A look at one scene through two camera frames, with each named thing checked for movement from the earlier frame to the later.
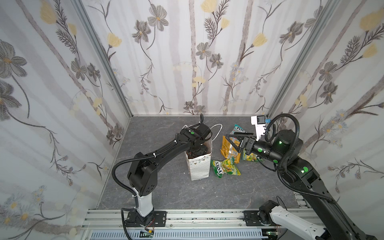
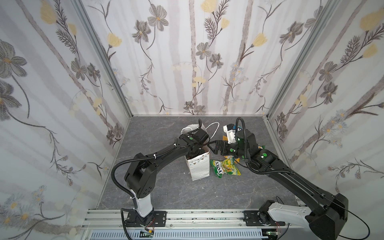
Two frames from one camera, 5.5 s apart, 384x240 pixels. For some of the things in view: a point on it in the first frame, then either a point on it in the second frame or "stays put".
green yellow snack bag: x=226 y=166 stays put
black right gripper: x=247 y=144 -> x=225 y=147
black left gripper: x=197 y=147 stays put
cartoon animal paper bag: x=200 y=165 stays put
